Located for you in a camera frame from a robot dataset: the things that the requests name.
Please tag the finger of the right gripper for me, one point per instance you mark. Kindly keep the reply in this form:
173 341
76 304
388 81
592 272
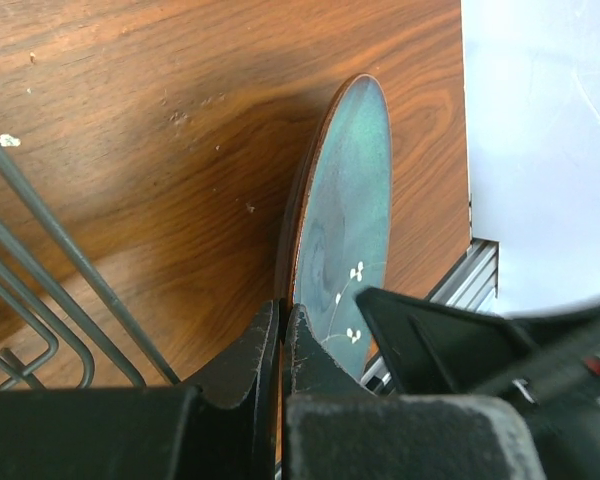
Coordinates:
430 348

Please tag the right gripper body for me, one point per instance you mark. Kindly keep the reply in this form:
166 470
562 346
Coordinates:
556 387

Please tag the black wire dish rack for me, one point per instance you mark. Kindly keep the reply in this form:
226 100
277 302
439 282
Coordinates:
31 199

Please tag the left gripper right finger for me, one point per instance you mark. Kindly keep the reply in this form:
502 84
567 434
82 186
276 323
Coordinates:
334 428

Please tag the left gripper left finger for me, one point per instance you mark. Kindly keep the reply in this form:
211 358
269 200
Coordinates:
218 424

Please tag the dark blue plate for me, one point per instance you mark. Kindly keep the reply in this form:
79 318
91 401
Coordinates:
334 239

